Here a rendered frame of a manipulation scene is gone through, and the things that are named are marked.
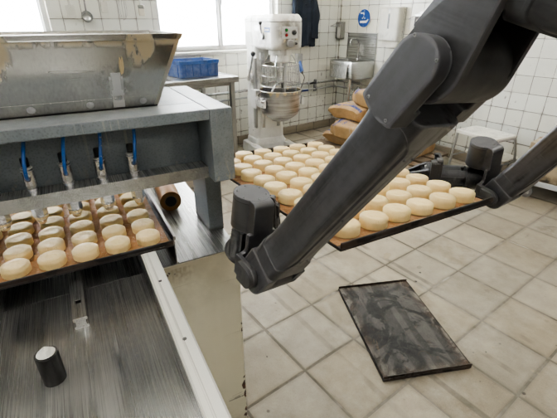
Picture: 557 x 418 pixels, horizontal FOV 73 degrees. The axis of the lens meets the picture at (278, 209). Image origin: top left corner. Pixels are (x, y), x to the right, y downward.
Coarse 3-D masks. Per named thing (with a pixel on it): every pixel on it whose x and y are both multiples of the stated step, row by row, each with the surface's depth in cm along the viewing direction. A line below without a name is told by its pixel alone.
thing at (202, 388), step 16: (144, 256) 79; (144, 272) 82; (160, 272) 74; (160, 288) 70; (160, 304) 66; (176, 304) 66; (176, 320) 62; (176, 336) 59; (192, 336) 59; (176, 352) 61; (192, 352) 56; (192, 368) 54; (208, 368) 54; (192, 384) 51; (208, 384) 51; (192, 400) 55; (208, 400) 49; (208, 416) 47; (224, 416) 47
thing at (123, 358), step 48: (96, 288) 79; (144, 288) 79; (0, 336) 67; (48, 336) 67; (96, 336) 67; (144, 336) 67; (0, 384) 58; (48, 384) 57; (96, 384) 58; (144, 384) 58
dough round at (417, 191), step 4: (416, 184) 82; (408, 188) 80; (412, 188) 79; (416, 188) 79; (420, 188) 79; (424, 188) 79; (428, 188) 79; (412, 192) 79; (416, 192) 78; (420, 192) 78; (424, 192) 78; (428, 192) 78; (412, 196) 79; (416, 196) 78; (420, 196) 78; (424, 196) 78; (428, 196) 78
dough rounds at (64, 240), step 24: (24, 216) 90; (48, 216) 91; (72, 216) 90; (96, 216) 95; (120, 216) 90; (144, 216) 91; (0, 240) 84; (24, 240) 81; (48, 240) 81; (72, 240) 81; (96, 240) 83; (120, 240) 81; (144, 240) 81; (0, 264) 76; (24, 264) 73; (48, 264) 73; (72, 264) 76
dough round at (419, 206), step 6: (414, 198) 74; (420, 198) 74; (408, 204) 72; (414, 204) 71; (420, 204) 71; (426, 204) 71; (432, 204) 71; (414, 210) 71; (420, 210) 70; (426, 210) 70; (432, 210) 71
